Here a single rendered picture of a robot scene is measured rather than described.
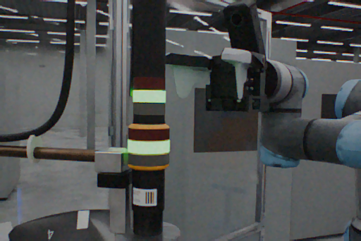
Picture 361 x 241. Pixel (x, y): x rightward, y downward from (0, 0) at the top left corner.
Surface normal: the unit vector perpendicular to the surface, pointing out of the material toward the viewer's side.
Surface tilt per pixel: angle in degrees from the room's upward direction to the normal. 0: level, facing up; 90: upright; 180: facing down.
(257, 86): 90
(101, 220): 38
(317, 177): 90
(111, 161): 90
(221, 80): 90
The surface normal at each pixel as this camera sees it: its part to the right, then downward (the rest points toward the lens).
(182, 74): 0.58, 0.13
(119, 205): -0.19, 0.06
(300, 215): 0.32, 0.07
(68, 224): -0.01, -0.69
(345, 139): -0.72, -0.22
